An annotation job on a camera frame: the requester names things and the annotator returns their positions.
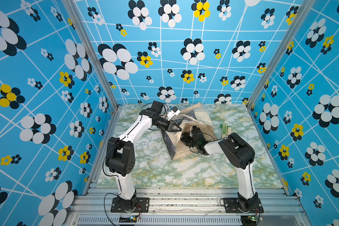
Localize left circuit board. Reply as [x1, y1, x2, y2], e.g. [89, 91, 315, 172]
[119, 216, 138, 223]

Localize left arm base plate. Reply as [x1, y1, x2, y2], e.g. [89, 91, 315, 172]
[110, 197, 150, 213]

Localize aluminium frame rail base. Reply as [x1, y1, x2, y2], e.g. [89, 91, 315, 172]
[66, 187, 310, 226]

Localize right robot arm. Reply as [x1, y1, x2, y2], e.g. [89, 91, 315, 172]
[180, 126, 264, 213]

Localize left aluminium corner post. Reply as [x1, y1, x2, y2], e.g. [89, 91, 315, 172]
[63, 0, 119, 112]

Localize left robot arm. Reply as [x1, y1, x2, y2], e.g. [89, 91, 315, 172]
[102, 101, 182, 212]

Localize aluminium corner post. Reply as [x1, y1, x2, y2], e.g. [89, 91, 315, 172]
[63, 0, 119, 112]
[246, 0, 316, 111]

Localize beige canvas tote bag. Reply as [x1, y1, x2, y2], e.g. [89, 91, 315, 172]
[161, 103, 217, 160]

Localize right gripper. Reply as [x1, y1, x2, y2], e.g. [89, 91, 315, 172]
[177, 133, 199, 149]

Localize circuit board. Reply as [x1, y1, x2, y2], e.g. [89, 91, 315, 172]
[119, 216, 138, 223]
[241, 216, 257, 226]

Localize right circuit board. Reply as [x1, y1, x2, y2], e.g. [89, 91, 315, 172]
[241, 216, 257, 226]

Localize right aluminium corner post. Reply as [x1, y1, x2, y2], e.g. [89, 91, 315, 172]
[246, 0, 316, 111]

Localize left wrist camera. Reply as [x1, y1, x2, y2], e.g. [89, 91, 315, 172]
[166, 106, 180, 120]

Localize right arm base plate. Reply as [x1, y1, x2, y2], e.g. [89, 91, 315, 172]
[220, 196, 264, 214]

